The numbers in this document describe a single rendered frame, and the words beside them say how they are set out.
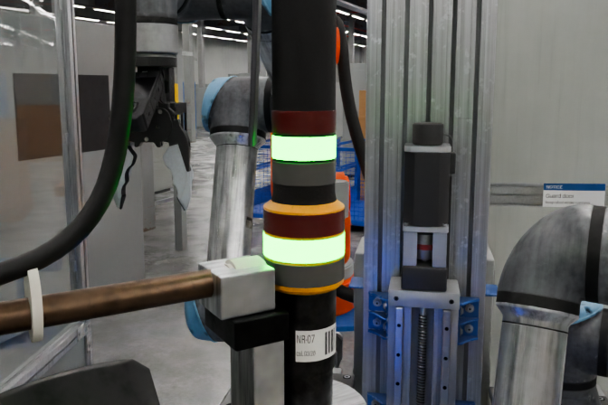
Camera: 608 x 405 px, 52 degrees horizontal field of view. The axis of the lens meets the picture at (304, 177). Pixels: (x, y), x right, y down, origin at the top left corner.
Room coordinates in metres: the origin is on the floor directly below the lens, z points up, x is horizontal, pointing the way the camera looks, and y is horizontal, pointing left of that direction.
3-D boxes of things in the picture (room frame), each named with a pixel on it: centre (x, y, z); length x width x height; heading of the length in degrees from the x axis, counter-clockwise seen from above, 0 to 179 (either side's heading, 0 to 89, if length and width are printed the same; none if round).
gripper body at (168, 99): (0.88, 0.21, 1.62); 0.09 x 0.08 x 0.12; 176
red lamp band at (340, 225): (0.33, 0.00, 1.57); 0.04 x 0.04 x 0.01
